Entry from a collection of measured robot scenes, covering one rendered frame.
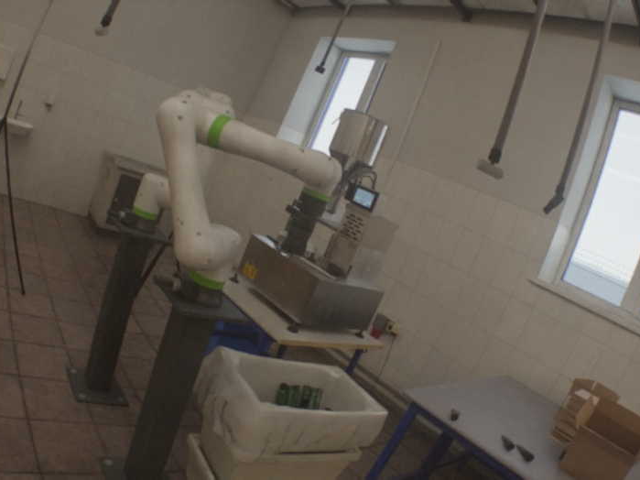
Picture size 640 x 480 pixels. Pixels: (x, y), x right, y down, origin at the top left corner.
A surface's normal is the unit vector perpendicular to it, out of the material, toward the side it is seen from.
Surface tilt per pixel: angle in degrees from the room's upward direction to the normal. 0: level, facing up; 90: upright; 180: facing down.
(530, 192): 90
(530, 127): 90
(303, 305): 90
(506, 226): 90
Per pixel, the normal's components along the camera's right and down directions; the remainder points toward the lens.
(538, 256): -0.72, -0.22
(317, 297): 0.58, 0.33
